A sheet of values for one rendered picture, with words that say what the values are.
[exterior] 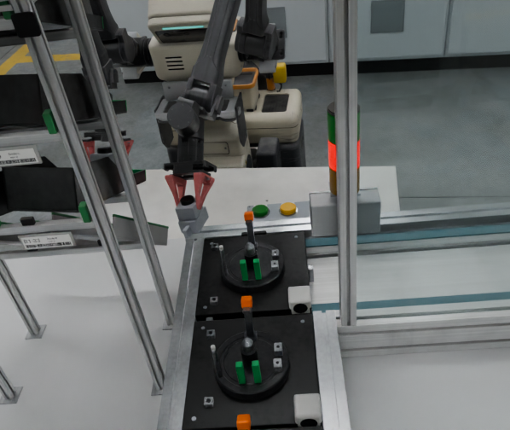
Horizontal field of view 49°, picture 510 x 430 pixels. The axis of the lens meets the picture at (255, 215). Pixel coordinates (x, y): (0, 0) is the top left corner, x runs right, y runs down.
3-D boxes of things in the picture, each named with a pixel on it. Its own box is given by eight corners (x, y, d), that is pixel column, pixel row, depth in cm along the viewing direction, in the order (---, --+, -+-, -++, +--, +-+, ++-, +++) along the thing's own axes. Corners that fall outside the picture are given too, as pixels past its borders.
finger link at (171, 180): (192, 206, 118) (194, 163, 119) (162, 208, 120) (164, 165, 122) (206, 212, 124) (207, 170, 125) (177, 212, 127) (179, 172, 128)
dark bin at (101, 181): (89, 179, 120) (85, 145, 118) (146, 180, 117) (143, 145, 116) (7, 211, 94) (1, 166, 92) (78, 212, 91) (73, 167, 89)
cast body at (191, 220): (191, 217, 128) (182, 191, 124) (209, 217, 126) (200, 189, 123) (177, 239, 121) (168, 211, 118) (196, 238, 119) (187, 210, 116)
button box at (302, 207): (249, 223, 148) (246, 204, 144) (329, 217, 147) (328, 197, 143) (249, 241, 143) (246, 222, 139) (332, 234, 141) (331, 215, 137)
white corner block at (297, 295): (288, 299, 119) (287, 286, 116) (310, 298, 119) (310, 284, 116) (289, 316, 115) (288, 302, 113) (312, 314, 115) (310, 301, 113)
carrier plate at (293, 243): (205, 245, 136) (204, 238, 134) (304, 236, 134) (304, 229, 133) (196, 322, 117) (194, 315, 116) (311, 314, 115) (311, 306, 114)
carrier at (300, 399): (195, 327, 116) (184, 285, 108) (312, 319, 114) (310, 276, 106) (183, 437, 97) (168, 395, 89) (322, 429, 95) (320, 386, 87)
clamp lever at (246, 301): (245, 332, 107) (240, 295, 105) (256, 331, 107) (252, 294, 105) (244, 341, 104) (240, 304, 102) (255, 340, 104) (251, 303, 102)
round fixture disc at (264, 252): (223, 251, 130) (222, 245, 129) (283, 246, 129) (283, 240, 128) (220, 295, 119) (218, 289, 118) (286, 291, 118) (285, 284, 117)
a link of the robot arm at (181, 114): (225, 99, 126) (189, 90, 128) (216, 79, 115) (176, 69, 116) (208, 149, 125) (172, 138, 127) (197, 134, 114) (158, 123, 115)
